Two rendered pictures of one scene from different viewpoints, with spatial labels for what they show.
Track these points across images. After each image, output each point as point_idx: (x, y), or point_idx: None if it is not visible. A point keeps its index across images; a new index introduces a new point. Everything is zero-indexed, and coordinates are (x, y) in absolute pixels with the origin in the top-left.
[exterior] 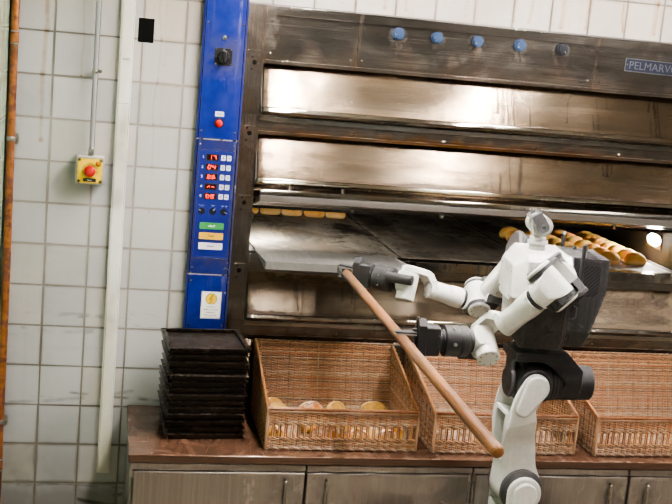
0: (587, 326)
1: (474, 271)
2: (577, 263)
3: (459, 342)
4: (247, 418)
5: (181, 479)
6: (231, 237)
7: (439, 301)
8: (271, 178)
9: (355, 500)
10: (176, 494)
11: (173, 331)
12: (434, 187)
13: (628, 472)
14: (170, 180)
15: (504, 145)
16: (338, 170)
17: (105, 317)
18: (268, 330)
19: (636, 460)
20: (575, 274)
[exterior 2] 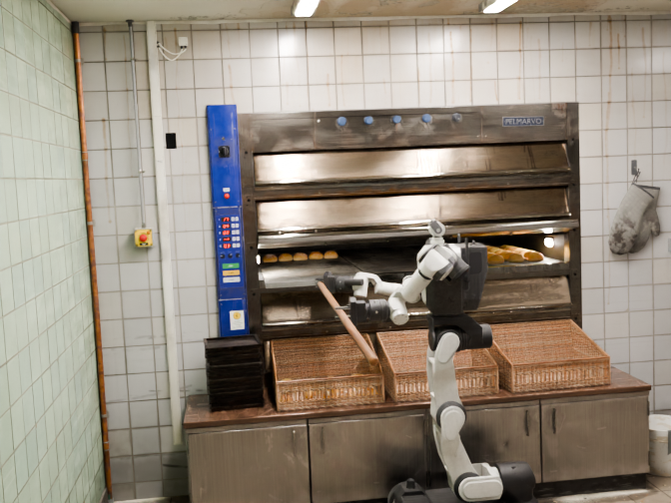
0: (478, 294)
1: None
2: (464, 251)
3: (378, 309)
4: (270, 394)
5: (221, 437)
6: (245, 271)
7: (384, 294)
8: (267, 229)
9: (344, 440)
10: (219, 448)
11: (212, 339)
12: (380, 222)
13: (538, 401)
14: (199, 239)
15: (425, 187)
16: (313, 218)
17: (167, 336)
18: (280, 333)
19: (543, 392)
20: (450, 253)
